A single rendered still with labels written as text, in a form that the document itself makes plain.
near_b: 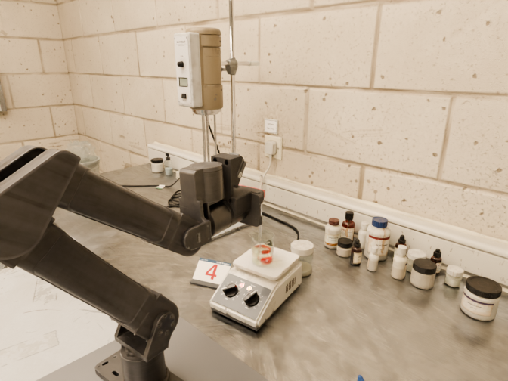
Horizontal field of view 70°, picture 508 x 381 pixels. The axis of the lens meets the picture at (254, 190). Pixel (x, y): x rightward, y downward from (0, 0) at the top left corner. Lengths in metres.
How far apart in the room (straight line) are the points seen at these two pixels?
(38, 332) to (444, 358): 0.81
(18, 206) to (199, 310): 0.53
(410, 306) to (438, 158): 0.39
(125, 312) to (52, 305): 0.46
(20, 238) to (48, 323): 0.52
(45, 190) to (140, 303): 0.21
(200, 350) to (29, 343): 0.36
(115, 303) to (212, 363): 0.23
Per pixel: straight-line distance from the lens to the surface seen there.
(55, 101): 3.06
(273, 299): 0.80
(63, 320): 0.92
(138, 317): 0.55
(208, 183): 0.59
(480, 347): 0.88
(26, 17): 3.04
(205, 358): 0.69
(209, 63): 1.09
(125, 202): 0.49
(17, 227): 0.42
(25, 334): 0.92
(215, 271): 0.94
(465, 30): 1.04
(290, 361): 0.74
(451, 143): 1.06
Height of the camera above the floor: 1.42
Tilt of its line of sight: 20 degrees down
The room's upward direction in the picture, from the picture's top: straight up
